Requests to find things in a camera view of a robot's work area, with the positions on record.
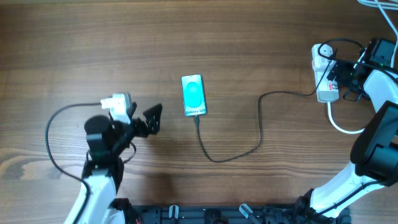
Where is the white power strip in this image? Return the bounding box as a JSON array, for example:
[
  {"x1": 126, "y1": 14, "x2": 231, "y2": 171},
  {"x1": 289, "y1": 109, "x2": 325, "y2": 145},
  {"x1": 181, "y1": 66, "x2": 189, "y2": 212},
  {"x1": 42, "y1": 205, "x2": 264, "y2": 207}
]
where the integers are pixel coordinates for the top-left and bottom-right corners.
[{"x1": 313, "y1": 67, "x2": 340, "y2": 103}]

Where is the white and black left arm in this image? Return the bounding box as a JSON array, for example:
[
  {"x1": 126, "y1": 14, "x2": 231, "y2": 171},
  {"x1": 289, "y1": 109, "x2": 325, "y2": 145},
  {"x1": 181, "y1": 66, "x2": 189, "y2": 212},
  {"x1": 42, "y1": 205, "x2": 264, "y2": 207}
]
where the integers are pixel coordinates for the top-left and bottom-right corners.
[{"x1": 65, "y1": 103, "x2": 162, "y2": 223}]

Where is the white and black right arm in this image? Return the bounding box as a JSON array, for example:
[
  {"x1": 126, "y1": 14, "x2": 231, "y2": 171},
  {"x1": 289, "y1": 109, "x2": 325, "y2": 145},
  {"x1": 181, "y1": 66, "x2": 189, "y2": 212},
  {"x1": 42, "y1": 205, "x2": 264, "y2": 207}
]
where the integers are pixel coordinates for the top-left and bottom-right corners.
[{"x1": 290, "y1": 39, "x2": 397, "y2": 223}]

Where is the blue Galaxy smartphone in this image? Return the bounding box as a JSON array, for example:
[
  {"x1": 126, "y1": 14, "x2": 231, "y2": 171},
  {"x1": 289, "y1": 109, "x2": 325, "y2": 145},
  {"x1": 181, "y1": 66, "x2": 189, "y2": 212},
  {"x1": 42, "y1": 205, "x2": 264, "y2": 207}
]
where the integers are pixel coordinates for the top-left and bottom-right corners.
[{"x1": 181, "y1": 74, "x2": 207, "y2": 116}]

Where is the black USB charging cable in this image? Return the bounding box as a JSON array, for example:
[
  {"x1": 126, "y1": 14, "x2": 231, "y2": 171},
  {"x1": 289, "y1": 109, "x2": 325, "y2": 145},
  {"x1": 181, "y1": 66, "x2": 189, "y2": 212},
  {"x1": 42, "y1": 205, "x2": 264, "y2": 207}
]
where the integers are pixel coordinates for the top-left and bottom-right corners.
[{"x1": 193, "y1": 48, "x2": 338, "y2": 164}]

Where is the white USB charger plug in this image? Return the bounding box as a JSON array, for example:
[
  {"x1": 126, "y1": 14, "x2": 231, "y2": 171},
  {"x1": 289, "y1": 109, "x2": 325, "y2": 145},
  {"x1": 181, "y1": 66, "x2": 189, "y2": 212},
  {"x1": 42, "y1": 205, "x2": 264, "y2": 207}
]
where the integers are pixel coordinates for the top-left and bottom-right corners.
[{"x1": 312, "y1": 44, "x2": 333, "y2": 72}]

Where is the white power strip cord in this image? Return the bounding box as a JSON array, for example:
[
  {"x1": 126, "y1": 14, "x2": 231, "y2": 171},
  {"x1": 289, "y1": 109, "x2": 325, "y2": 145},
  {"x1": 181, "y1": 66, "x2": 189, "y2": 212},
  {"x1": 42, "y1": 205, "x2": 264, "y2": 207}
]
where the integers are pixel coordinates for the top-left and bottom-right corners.
[{"x1": 326, "y1": 0, "x2": 398, "y2": 135}]

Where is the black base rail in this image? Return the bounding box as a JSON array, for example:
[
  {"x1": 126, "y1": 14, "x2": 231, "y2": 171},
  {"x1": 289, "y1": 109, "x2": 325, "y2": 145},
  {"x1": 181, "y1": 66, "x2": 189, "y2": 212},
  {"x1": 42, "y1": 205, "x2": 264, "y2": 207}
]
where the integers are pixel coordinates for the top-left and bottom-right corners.
[{"x1": 124, "y1": 203, "x2": 352, "y2": 224}]

